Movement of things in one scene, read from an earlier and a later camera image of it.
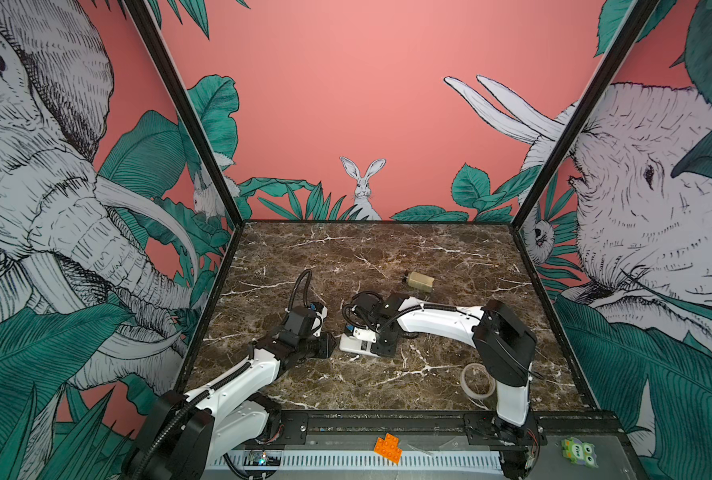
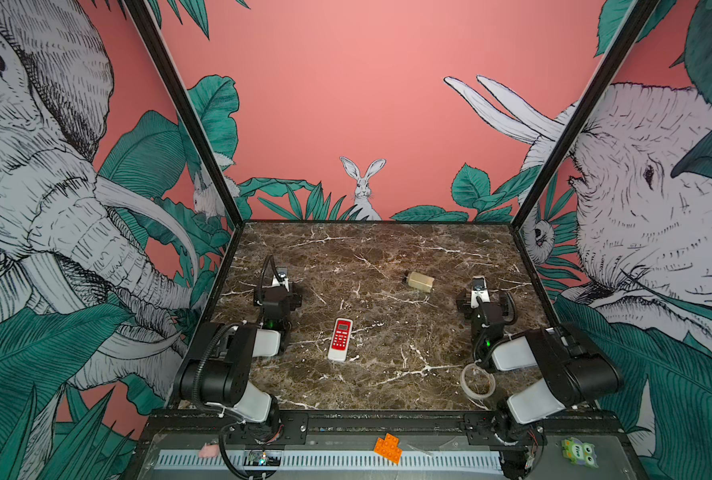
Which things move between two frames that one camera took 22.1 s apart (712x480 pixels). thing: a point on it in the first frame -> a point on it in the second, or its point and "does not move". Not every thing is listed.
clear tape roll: [477, 381] does not move
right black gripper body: [383, 346] -> [464, 303]
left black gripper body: [314, 346] -> [290, 299]
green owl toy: [579, 452] does not move
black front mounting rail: [436, 428] does not move
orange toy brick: [388, 447] does not move
